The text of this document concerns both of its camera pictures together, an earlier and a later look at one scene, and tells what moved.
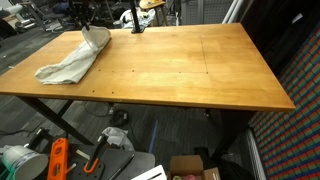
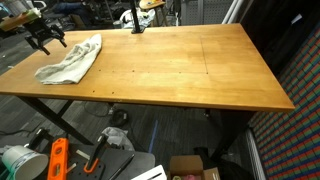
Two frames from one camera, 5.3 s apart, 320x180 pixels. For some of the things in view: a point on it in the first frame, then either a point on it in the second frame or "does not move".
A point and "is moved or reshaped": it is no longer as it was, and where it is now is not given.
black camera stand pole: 137,29 does not move
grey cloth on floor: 119,137 does not move
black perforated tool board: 112,164 does not move
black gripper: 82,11 -> 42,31
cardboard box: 191,167 does not move
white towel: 72,68 is moved or reshaped
